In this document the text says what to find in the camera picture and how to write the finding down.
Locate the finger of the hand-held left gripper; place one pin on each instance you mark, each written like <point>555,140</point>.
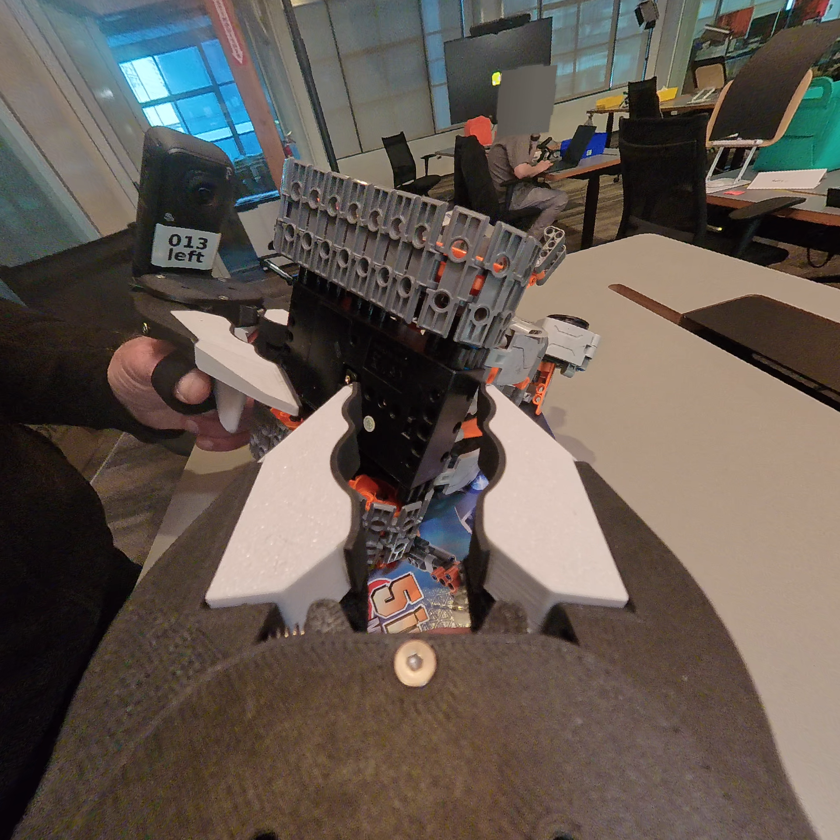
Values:
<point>250,368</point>

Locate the black display panel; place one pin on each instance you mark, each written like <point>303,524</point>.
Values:
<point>492,72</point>

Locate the blue robot kit box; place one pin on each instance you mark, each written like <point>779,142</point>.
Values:
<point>407,597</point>

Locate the person's left hand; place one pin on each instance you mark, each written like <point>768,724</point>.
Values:
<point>138,387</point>

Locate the tracked building-block toy robot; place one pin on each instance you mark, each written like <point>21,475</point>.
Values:
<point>381,263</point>

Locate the small black office chair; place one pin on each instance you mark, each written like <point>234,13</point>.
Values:
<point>407,164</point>

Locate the large black office chair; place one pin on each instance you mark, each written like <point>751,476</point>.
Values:
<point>670,177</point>

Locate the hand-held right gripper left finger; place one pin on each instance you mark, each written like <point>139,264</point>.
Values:
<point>269,538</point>

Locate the wooden background table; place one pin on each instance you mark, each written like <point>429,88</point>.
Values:
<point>788,197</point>

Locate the black wood-edged chair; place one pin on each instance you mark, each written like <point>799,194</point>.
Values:
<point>775,92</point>

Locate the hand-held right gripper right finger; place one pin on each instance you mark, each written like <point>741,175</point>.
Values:
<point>558,538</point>

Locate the grey desk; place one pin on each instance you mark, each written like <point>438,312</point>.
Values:
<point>735,525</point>

